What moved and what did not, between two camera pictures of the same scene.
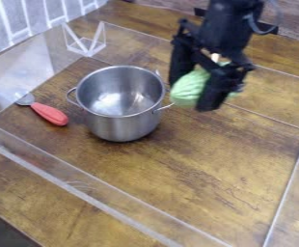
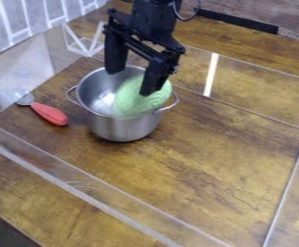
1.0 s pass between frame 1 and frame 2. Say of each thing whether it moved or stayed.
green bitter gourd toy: moved
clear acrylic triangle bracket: stayed
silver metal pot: stayed
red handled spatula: stayed
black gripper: moved
